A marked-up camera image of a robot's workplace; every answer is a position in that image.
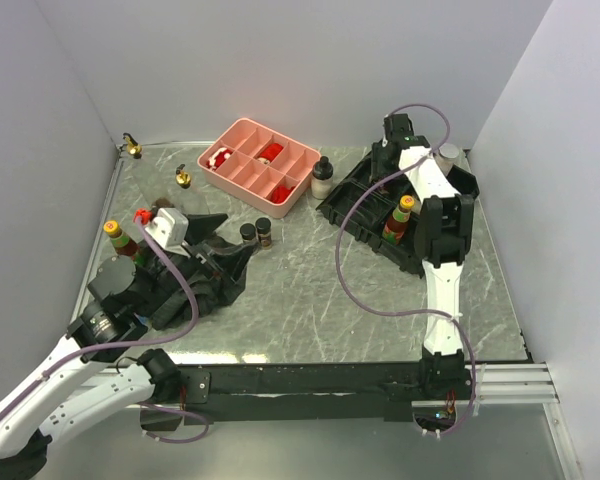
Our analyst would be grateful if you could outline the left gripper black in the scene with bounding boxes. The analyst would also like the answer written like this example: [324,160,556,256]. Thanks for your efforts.
[135,212,259,316]

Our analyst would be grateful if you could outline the dark spice jar black lid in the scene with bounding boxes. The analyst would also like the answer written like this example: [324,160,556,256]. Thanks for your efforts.
[239,223,258,245]

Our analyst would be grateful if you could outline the blue label white granule bottle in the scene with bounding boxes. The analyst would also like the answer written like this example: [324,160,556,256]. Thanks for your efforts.
[435,143,462,176]

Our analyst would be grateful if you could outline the glass oil bottle gold spout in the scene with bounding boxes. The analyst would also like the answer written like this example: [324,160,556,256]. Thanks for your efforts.
[175,164,192,190]

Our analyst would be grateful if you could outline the white salt bottle black cap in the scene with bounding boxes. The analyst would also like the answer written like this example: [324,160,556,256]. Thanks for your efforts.
[311,156,334,200]

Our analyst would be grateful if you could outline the sauce bottle yellow cap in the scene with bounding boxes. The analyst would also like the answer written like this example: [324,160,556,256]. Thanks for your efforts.
[382,195,415,245]
[103,220,146,266]

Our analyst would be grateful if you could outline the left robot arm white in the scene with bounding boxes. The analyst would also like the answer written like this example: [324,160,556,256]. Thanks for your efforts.
[0,209,256,479]

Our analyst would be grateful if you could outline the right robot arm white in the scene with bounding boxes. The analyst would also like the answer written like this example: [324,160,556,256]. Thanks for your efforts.
[369,113,474,357]

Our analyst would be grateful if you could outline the black cloth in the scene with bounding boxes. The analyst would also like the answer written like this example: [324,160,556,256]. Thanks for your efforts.
[149,234,247,331]

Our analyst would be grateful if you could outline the black compartment bin rack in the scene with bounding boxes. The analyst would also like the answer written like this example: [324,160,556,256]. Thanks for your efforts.
[317,151,479,277]

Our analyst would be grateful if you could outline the red sock front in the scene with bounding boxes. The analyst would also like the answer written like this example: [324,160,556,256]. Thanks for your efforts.
[269,184,295,205]

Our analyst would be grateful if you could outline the red santa sock left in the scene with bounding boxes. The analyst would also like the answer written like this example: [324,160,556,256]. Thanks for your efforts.
[207,147,233,170]

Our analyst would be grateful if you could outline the red santa sock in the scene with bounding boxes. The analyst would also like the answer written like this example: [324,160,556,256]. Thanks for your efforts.
[207,147,233,170]
[257,142,284,165]

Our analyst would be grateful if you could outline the pink divided organizer tray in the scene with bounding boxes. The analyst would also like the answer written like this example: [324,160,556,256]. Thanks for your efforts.
[197,118,320,219]

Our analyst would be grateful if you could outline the red santa sock middle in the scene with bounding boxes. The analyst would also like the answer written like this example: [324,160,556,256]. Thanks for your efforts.
[257,142,284,165]

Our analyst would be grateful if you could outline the black base beam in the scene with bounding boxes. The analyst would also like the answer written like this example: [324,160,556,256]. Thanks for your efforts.
[139,347,476,434]

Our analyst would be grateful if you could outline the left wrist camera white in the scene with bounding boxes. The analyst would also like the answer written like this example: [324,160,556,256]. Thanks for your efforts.
[134,208,189,256]

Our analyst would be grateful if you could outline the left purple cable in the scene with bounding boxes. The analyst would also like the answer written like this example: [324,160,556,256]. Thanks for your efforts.
[0,219,211,445]

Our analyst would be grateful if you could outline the aluminium rail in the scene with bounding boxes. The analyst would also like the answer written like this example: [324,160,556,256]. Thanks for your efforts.
[412,362,561,407]

